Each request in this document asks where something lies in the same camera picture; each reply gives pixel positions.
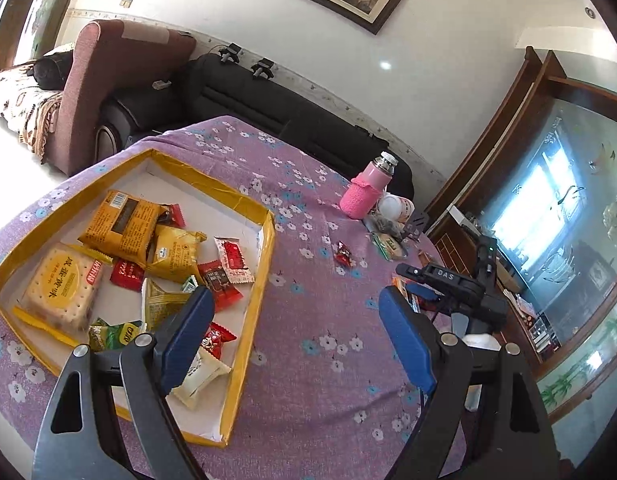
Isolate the long clear biscuit packet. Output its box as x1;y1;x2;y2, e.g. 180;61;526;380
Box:
12;242;114;348

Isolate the grey mesh pouch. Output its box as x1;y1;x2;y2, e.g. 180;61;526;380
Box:
368;215;404;236

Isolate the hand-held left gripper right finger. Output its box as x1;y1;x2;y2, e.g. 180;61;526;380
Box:
378;285;561;480

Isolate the purple floral tablecloth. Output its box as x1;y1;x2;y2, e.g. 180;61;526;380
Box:
0;116;481;480

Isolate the person's right hand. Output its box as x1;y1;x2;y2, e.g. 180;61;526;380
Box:
461;331;501;351

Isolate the yellow green snack packet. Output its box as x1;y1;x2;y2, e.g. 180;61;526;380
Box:
140;275;202;333

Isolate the small red candy packet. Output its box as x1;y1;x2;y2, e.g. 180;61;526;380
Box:
156;203;188;228

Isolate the yellow sandwich cracker packet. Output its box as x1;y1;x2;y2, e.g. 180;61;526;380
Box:
146;224;208;285

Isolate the black sofa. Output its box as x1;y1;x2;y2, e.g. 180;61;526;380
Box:
96;52;415;201

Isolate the floral sofa throw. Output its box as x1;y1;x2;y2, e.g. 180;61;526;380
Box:
0;52;69;166

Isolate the white cup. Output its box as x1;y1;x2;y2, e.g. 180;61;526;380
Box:
377;195;414;223

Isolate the round cracker packet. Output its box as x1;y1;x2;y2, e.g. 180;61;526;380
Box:
371;230;406;261

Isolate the yellow cardboard box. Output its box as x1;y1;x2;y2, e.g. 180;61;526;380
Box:
0;147;276;448

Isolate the wooden cabinet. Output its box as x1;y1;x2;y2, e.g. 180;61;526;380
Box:
423;45;617;426

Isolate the maroon sofa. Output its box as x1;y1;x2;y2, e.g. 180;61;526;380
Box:
42;20;198;177

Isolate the white red snack packet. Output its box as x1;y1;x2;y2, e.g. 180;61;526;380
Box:
213;236;254;286

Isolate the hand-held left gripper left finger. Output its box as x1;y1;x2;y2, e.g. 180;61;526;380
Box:
31;286;216;480

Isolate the black cushion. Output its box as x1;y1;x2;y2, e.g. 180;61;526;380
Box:
32;52;76;91

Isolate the pink bottle with knitted sleeve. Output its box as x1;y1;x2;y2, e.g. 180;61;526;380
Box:
339;151;400;220

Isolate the orange cake packet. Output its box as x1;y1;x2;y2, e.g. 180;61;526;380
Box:
78;189;169;265

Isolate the dark red long packet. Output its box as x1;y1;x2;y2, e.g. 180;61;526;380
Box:
110;258;146;291

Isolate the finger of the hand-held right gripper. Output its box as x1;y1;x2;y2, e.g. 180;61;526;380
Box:
395;262;434;283
405;282;446;311

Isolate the dark red candy packet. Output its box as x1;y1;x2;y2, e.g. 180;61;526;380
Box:
197;258;244;313

